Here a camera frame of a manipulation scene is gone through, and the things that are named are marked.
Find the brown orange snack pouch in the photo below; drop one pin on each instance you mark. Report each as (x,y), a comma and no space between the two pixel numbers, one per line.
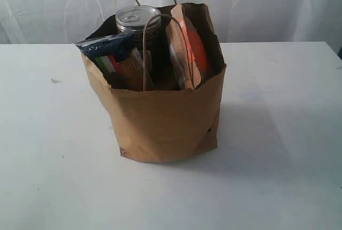
(188,57)

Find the spaghetti package dark blue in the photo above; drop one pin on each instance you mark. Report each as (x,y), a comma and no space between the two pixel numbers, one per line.
(117,58)

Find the clear can with pull-tab lid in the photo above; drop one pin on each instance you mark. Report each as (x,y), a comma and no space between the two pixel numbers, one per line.
(134,18)

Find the brown paper shopping bag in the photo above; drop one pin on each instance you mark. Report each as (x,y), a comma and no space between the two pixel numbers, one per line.
(164,123)

